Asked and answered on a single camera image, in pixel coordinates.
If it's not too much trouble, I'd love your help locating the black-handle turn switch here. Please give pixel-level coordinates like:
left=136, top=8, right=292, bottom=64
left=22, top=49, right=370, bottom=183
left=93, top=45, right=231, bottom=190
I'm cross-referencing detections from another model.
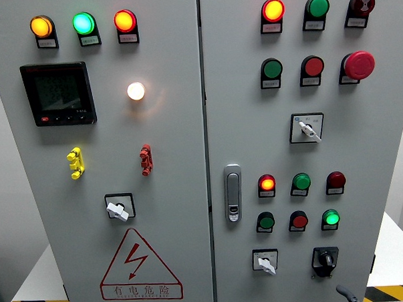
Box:
left=310, top=246, right=341, bottom=280

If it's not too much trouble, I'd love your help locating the small green round lamp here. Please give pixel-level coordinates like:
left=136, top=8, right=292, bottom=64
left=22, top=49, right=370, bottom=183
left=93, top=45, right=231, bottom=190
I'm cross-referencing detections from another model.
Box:
left=291, top=172, right=312, bottom=192
left=321, top=208, right=341, bottom=227

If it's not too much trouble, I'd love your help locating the small red push button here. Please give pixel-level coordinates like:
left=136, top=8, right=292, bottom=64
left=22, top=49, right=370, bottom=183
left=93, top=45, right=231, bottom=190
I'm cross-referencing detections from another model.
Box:
left=289, top=210, right=310, bottom=230

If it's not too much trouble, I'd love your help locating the small green push button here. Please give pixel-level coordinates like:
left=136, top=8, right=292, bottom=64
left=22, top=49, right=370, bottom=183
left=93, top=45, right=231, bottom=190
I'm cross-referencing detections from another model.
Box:
left=257, top=210, right=277, bottom=231

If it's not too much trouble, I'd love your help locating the small red round lamp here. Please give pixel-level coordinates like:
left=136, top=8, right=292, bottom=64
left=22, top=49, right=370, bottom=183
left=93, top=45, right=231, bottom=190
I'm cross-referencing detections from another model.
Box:
left=257, top=173, right=277, bottom=192
left=325, top=170, right=347, bottom=190

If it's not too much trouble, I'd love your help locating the pale grey door with lock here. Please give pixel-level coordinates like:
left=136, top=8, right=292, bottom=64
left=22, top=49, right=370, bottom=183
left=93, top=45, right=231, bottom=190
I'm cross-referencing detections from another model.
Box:
left=198, top=0, right=403, bottom=302

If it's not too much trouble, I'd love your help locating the silver door lock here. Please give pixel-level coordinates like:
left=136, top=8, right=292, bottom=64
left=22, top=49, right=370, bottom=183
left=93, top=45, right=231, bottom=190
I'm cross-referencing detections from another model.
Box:
left=223, top=163, right=245, bottom=224

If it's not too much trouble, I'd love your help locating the red warning triangle sticker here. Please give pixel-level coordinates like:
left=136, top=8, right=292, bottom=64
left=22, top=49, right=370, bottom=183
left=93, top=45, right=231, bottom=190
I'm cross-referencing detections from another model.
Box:
left=97, top=225, right=184, bottom=302

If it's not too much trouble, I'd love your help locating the large red stop button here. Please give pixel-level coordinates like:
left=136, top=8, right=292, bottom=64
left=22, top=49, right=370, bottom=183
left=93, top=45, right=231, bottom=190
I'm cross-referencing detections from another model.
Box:
left=340, top=50, right=377, bottom=82

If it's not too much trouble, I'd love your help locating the large red push button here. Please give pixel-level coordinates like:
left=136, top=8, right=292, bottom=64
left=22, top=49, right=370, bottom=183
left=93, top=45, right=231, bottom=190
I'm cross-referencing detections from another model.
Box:
left=300, top=55, right=326, bottom=78

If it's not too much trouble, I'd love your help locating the pale grey cabinet door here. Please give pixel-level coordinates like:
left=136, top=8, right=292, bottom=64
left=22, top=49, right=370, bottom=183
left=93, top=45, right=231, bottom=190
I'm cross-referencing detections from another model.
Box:
left=0, top=0, right=215, bottom=302

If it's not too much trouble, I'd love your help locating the large green push button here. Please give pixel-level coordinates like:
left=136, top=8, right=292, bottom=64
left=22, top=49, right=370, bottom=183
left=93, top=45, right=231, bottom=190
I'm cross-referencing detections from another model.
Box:
left=261, top=57, right=284, bottom=80

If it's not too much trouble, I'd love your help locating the large dark green lamp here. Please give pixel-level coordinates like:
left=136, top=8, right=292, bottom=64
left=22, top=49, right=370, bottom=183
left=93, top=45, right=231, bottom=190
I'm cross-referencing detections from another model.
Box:
left=305, top=0, right=331, bottom=20

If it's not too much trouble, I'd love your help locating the dark red buzzer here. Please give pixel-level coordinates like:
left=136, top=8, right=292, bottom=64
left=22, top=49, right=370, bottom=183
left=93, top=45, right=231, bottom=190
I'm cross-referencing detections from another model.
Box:
left=348, top=0, right=377, bottom=18

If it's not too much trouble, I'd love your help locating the white round lamp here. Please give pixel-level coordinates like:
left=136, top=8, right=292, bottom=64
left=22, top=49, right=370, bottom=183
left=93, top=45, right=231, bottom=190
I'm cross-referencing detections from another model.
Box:
left=126, top=82, right=146, bottom=102

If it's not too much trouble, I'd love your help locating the large red round lamp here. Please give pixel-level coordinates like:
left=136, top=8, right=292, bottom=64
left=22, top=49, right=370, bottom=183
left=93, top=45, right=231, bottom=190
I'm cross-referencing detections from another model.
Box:
left=261, top=0, right=287, bottom=23
left=112, top=9, right=139, bottom=35

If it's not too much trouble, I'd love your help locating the black display meter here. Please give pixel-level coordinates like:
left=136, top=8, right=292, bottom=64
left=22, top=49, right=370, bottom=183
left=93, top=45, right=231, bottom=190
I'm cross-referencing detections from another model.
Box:
left=19, top=61, right=98, bottom=129

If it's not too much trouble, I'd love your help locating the large bright green lamp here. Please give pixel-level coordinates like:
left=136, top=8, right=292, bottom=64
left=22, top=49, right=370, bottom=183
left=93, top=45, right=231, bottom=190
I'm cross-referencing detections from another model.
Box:
left=72, top=11, right=97, bottom=36

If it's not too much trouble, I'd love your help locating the large yellow round lamp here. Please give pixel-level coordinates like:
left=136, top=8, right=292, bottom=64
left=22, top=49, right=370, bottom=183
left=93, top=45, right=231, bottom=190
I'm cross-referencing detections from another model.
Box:
left=29, top=14, right=55, bottom=39

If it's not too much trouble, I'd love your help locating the small white-handle turn switch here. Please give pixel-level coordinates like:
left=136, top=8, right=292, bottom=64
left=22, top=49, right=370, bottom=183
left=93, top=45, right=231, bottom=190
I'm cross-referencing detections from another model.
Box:
left=251, top=248, right=280, bottom=277

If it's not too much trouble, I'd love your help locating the large white-handle turn switch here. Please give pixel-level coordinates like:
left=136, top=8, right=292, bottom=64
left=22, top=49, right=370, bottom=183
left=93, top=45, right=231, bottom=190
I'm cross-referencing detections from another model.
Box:
left=287, top=112, right=325, bottom=145

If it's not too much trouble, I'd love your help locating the small red handle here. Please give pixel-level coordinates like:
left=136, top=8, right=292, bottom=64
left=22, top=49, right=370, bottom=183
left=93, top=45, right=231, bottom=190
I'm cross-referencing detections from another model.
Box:
left=139, top=143, right=154, bottom=177

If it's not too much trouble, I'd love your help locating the white-handle turn switch plain plate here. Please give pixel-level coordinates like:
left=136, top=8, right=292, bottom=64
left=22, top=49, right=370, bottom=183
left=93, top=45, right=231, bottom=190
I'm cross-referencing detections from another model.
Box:
left=104, top=192, right=137, bottom=224

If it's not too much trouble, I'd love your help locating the small yellow handle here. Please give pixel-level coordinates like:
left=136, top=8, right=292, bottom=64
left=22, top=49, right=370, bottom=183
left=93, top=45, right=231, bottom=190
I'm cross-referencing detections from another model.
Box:
left=65, top=146, right=86, bottom=181

